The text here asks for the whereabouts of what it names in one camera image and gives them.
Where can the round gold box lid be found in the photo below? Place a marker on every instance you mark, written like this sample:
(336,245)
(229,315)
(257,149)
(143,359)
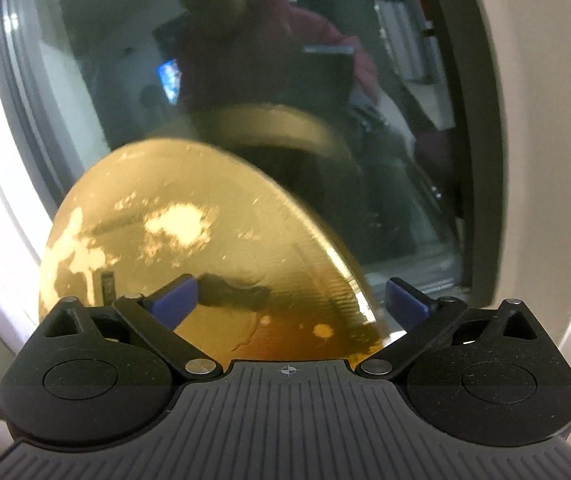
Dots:
(190,240)

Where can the white framed window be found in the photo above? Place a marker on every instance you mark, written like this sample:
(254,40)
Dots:
(115,60)

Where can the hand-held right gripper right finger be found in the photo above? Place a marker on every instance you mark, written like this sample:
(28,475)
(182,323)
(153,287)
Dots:
(405,305)

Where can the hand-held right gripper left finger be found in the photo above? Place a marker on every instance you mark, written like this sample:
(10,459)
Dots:
(175,302)

